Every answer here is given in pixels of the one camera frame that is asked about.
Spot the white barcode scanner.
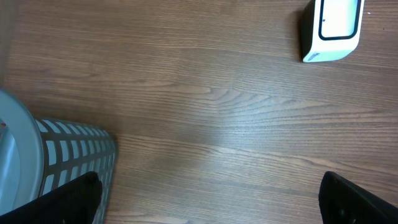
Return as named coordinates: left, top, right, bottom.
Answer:
left=300, top=0, right=364, bottom=63

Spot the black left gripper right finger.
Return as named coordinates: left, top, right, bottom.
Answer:
left=318, top=171, right=397, bottom=224

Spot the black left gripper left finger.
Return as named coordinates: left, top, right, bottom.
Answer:
left=1, top=171, right=103, bottom=224

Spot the grey plastic mesh basket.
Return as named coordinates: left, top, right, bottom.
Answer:
left=1, top=90, right=119, bottom=223

